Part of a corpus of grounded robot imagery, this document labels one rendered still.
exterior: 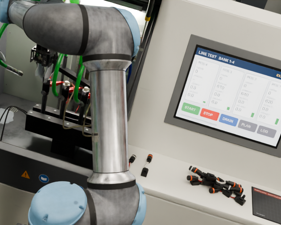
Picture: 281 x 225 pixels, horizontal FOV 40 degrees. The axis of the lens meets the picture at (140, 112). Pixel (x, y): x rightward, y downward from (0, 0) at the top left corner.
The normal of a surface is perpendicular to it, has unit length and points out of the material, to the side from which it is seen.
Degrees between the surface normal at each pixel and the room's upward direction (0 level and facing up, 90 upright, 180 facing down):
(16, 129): 0
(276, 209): 0
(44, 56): 90
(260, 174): 76
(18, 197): 90
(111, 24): 50
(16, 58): 90
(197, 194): 0
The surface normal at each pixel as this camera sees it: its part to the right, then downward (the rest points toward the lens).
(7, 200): -0.18, 0.47
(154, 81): -0.12, 0.26
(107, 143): -0.02, 0.00
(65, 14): 0.05, -0.34
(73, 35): 0.25, 0.43
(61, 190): 0.11, -0.82
